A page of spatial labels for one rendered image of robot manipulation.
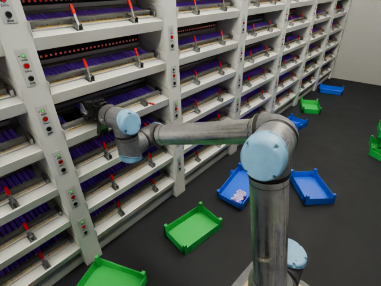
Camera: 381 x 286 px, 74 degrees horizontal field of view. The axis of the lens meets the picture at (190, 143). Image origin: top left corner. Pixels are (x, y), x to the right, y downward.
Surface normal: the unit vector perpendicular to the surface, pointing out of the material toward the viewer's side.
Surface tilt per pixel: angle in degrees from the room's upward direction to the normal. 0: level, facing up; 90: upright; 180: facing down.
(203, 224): 0
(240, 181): 17
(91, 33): 105
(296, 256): 9
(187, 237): 0
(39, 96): 90
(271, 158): 80
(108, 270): 0
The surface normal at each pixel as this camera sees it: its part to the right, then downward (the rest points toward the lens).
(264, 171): -0.55, 0.29
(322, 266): -0.03, -0.86
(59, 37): 0.73, 0.54
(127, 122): 0.74, 0.17
